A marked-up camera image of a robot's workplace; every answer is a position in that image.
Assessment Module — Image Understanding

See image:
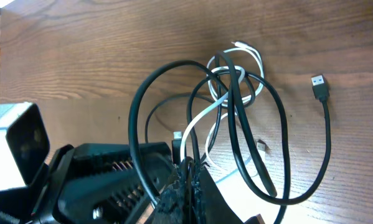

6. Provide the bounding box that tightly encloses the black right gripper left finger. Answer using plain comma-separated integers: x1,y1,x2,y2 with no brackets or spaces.
151,157,192,224

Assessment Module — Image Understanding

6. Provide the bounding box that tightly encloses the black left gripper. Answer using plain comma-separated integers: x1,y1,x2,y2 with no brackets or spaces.
30,142,174,224

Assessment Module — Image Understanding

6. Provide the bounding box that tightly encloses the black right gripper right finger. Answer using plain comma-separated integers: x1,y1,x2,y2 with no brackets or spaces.
192,161,267,224

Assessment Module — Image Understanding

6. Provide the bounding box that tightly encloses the black cable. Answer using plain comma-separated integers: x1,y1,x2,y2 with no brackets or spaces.
128,51,332,224

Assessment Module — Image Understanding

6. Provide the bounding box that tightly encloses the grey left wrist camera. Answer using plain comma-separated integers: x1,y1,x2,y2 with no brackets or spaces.
0,102,50,191

